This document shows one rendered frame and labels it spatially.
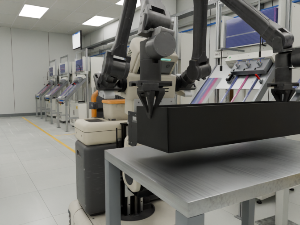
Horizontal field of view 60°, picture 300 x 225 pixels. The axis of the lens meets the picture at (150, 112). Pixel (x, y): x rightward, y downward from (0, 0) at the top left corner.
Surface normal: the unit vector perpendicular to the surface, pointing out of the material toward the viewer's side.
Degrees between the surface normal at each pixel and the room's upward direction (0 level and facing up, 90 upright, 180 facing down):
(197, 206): 90
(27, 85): 90
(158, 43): 88
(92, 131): 90
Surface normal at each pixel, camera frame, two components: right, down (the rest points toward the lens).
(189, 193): 0.00, -1.00
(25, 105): 0.55, 0.08
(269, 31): -0.75, 0.23
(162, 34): 0.35, 0.06
